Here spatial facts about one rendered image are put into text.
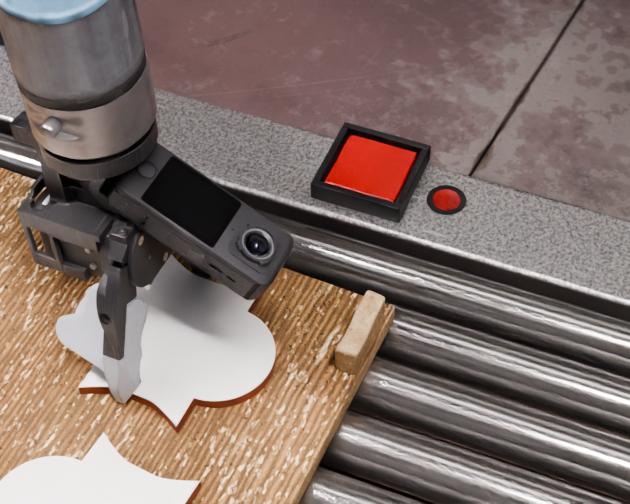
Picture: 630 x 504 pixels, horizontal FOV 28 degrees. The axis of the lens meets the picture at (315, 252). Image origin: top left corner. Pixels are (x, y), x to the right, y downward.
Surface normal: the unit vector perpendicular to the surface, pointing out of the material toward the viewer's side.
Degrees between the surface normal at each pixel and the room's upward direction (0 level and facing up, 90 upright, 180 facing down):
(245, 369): 0
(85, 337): 65
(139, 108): 87
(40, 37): 89
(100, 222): 3
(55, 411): 0
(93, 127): 88
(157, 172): 27
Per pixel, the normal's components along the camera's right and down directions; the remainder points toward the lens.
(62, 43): 0.12, 0.75
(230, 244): 0.39, -0.43
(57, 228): -0.42, 0.70
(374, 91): -0.01, -0.64
